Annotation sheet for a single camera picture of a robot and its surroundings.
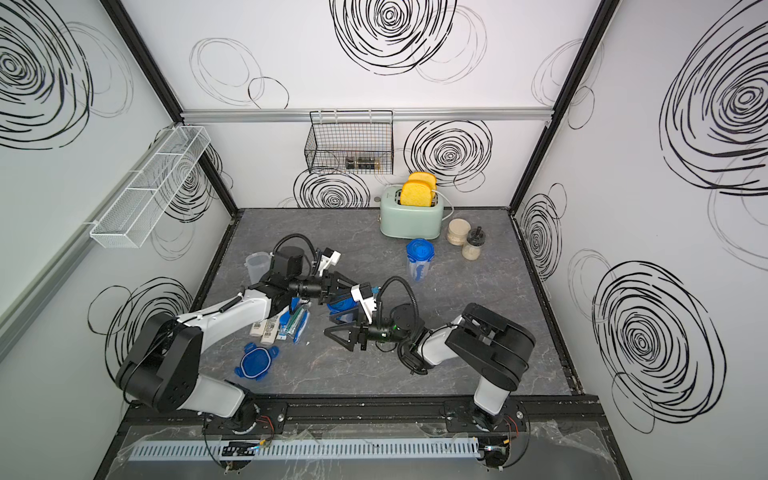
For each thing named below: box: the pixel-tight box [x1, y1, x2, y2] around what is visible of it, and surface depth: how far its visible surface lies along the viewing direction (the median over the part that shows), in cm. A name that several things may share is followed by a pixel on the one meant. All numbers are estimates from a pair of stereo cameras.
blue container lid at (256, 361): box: [234, 342, 280, 381], surface depth 84 cm
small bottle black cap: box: [462, 226, 487, 261], surface depth 101 cm
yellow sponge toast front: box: [400, 181, 433, 207], surface depth 101 cm
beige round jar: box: [447, 218, 471, 246], surface depth 110 cm
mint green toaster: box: [377, 185, 444, 240], surface depth 105 cm
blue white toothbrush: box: [293, 309, 310, 344], surface depth 91 cm
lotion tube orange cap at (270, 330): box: [261, 317, 280, 345], surface depth 88 cm
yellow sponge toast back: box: [407, 171, 437, 192], surface depth 103 cm
